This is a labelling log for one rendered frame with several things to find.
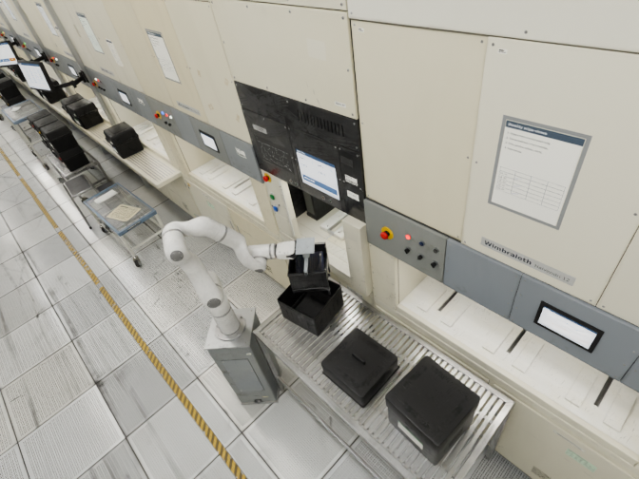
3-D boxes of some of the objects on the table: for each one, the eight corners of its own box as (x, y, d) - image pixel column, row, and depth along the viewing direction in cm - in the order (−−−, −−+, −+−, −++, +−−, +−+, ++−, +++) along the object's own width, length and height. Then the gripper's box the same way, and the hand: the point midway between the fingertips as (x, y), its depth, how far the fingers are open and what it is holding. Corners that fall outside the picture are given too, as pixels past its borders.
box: (385, 419, 188) (383, 396, 171) (424, 379, 200) (426, 354, 182) (435, 469, 171) (438, 448, 153) (474, 421, 182) (481, 397, 165)
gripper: (271, 257, 204) (306, 254, 202) (275, 235, 216) (308, 232, 214) (275, 267, 209) (309, 264, 207) (278, 245, 221) (310, 242, 219)
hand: (304, 248), depth 211 cm, fingers closed on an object, 3 cm apart
